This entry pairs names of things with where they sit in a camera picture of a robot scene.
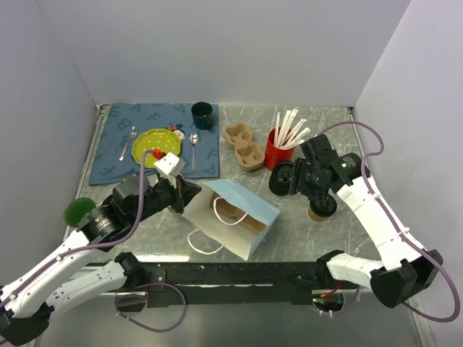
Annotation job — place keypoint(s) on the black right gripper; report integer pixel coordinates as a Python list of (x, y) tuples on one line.
[(298, 183)]

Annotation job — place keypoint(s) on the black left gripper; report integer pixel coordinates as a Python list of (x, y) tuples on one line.
[(183, 191)]

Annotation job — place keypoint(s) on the black plastic cup lid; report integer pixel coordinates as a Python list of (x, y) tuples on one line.
[(323, 208)]

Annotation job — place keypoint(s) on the brown paper cup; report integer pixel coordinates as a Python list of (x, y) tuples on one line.
[(318, 215)]

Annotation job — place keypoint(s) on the light blue paper bag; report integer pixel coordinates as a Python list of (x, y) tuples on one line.
[(236, 239)]

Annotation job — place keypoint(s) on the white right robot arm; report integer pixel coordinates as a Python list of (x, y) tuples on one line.
[(405, 267)]

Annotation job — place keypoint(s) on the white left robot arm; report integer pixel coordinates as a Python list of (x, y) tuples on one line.
[(34, 299)]

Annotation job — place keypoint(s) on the stack of black lids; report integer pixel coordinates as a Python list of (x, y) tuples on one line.
[(281, 177)]

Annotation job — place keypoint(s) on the red cup holder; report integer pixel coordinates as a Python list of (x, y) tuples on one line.
[(276, 155)]

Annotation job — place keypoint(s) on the silver spoon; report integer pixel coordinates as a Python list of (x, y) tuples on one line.
[(194, 140)]

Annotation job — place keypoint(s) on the yellow-green dotted plate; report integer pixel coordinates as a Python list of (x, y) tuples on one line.
[(163, 140)]

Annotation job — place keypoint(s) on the brown pulp cup carrier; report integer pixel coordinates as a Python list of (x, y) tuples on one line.
[(249, 154)]

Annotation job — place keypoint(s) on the silver fork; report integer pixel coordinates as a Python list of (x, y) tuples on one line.
[(132, 135)]

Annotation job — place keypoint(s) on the dark green mug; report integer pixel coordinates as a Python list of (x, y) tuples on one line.
[(202, 115)]

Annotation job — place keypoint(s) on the blue alphabet cloth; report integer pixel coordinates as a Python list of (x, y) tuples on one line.
[(177, 117)]

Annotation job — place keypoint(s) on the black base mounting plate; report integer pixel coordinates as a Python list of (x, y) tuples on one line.
[(170, 283)]

